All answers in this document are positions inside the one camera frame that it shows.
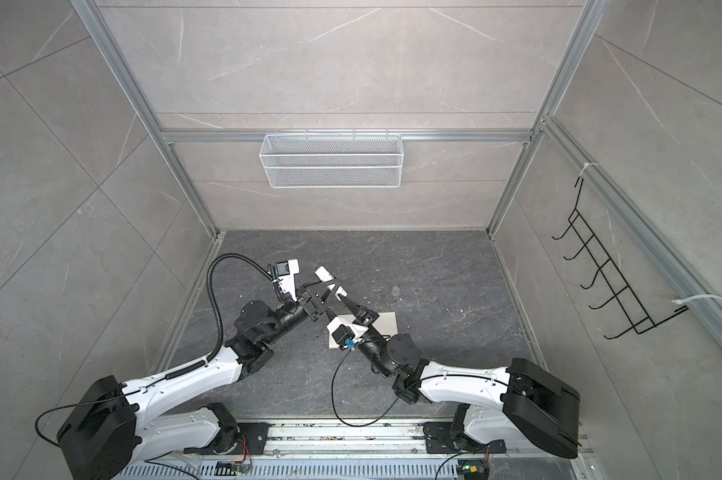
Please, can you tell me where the white paper envelope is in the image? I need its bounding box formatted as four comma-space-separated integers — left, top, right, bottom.
327, 312, 398, 349

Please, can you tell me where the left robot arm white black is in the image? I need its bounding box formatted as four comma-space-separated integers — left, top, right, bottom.
56, 270, 347, 479

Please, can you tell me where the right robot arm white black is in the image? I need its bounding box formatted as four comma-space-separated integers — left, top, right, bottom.
327, 293, 580, 459

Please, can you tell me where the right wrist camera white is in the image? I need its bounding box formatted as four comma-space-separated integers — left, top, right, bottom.
327, 317, 368, 350

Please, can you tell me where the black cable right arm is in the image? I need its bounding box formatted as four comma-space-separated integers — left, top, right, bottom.
330, 341, 512, 428

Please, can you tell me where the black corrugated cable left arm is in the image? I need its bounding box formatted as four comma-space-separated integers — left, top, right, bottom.
162, 252, 273, 379

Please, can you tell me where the white wire mesh basket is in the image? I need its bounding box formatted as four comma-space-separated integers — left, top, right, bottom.
259, 135, 405, 189

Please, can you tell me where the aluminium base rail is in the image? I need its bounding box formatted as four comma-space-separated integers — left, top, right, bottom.
93, 416, 596, 463

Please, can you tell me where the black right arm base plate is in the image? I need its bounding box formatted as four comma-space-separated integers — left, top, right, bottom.
422, 422, 507, 454

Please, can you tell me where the aluminium frame back rail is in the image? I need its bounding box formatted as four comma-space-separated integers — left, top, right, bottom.
161, 128, 532, 143

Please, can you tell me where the aluminium frame rail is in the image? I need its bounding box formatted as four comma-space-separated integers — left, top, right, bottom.
542, 117, 722, 350
161, 128, 532, 143

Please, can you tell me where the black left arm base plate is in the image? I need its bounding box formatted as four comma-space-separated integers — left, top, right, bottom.
213, 422, 270, 456

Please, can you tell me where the black wire hook rack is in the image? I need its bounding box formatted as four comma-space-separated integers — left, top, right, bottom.
551, 178, 689, 340

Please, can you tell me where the grey slotted cable duct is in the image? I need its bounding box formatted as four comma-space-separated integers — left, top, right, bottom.
117, 458, 479, 479

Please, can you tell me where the aluminium frame left post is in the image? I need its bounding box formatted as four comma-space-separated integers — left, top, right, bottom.
71, 0, 219, 239

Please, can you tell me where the aluminium frame post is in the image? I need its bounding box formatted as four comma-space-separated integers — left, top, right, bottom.
486, 0, 610, 241
71, 0, 219, 239

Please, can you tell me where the aluminium frame right rail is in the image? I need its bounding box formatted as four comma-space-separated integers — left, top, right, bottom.
542, 117, 722, 350

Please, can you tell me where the aluminium frame right post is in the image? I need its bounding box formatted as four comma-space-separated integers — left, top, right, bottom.
486, 0, 610, 241

